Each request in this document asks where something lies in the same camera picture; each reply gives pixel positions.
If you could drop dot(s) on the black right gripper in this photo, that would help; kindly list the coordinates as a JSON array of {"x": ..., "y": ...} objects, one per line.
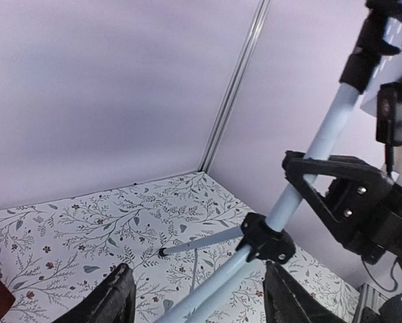
[{"x": 358, "y": 203}]

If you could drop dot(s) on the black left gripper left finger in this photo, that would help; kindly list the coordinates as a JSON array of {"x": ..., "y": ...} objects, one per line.
[{"x": 113, "y": 300}]

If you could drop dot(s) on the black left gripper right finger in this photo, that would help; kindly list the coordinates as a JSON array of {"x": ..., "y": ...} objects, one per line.
[{"x": 316, "y": 298}]

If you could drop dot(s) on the white perforated music stand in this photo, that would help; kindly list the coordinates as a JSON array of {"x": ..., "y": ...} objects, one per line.
[{"x": 264, "y": 238}]

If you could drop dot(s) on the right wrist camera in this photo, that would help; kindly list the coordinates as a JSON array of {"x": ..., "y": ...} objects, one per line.
[{"x": 389, "y": 114}]

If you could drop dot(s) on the aluminium corner post left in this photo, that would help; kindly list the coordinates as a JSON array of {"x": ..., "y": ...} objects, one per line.
[{"x": 234, "y": 84}]

